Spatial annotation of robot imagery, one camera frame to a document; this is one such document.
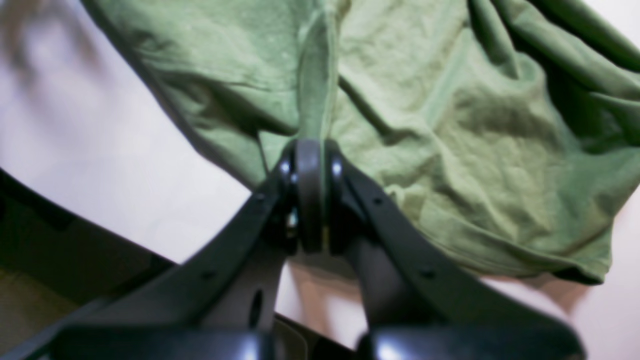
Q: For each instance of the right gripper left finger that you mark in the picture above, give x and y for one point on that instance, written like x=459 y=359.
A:
x=220 y=304

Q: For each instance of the green t-shirt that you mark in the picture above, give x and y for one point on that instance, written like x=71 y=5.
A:
x=507 y=131

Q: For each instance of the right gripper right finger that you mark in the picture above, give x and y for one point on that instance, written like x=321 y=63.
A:
x=419 y=305

